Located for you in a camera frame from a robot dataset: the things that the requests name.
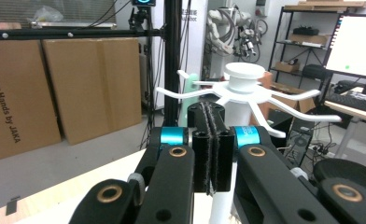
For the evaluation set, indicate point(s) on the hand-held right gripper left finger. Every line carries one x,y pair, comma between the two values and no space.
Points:
203,161

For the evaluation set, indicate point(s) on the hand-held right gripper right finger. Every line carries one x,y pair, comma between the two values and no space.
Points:
224,161

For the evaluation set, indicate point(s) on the white utensil rack with hooks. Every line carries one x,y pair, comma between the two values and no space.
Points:
245,77

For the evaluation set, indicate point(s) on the small cardboard box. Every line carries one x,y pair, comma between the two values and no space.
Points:
286,67

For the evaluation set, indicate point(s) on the black bag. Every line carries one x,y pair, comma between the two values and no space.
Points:
316,71

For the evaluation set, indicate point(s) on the plain cardboard sheet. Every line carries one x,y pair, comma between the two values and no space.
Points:
94,87

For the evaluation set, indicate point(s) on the black metal shelf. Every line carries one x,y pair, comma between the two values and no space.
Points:
279,37

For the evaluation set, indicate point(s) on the wooden desk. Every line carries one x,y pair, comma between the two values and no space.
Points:
358,115

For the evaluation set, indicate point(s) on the black keyboard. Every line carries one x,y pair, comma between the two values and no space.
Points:
355,102

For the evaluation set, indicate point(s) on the computer monitor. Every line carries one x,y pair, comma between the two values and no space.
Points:
357,46

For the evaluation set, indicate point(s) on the clear plastic bag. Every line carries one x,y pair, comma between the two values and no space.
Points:
47,15

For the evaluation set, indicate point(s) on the black metal frame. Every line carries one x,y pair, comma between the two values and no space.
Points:
172,62

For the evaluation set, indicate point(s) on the camera with lit screen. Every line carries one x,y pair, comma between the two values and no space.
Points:
143,9

